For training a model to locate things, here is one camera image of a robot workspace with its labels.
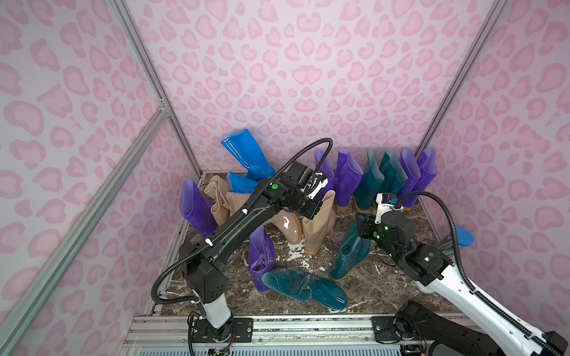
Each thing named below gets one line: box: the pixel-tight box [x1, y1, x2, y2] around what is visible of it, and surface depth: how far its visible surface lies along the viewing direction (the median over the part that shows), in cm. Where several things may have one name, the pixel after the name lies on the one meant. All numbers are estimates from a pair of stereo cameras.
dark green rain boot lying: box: [261, 267, 349, 311], surface depth 76 cm
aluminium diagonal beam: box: [0, 99, 172, 353], surface depth 66 cm
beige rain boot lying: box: [262, 209, 304, 246], surface depth 92 cm
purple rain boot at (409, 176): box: [397, 147, 421, 209], surface depth 86 cm
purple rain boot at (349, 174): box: [335, 148, 364, 208], surface depth 91 cm
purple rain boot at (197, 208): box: [179, 178, 219, 237], surface depth 78 cm
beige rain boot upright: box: [302, 189, 337, 256], surface depth 79 cm
